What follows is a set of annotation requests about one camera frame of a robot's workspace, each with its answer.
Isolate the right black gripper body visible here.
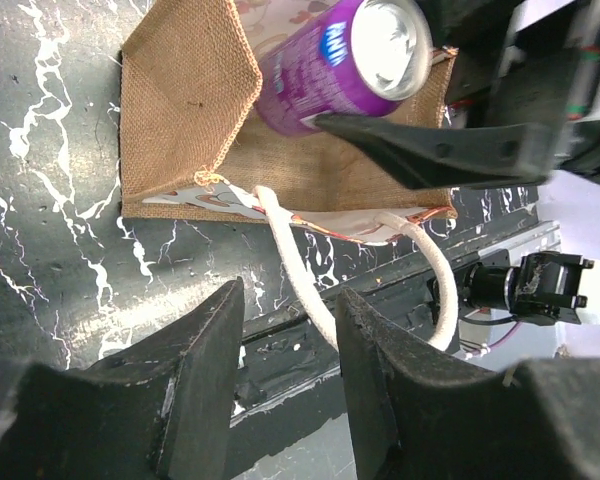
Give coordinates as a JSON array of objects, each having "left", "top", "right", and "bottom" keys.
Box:
[{"left": 421, "top": 1, "right": 600, "bottom": 180}]

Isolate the purple Fanta can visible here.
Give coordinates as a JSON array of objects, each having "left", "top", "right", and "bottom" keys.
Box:
[{"left": 255, "top": 1, "right": 433, "bottom": 136}]

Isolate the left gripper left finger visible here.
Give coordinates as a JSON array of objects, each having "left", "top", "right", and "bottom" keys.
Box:
[{"left": 0, "top": 279, "right": 245, "bottom": 479}]

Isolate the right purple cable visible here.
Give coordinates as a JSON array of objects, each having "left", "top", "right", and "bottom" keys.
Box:
[{"left": 459, "top": 319, "right": 523, "bottom": 359}]

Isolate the burlap canvas tote bag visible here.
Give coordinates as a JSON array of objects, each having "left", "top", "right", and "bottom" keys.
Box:
[{"left": 120, "top": 1, "right": 458, "bottom": 350}]

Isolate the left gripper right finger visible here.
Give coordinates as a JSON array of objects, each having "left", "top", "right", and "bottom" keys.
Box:
[{"left": 336, "top": 289, "right": 600, "bottom": 479}]

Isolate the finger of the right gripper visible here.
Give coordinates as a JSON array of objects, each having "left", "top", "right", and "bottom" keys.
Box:
[{"left": 315, "top": 114, "right": 553, "bottom": 190}]

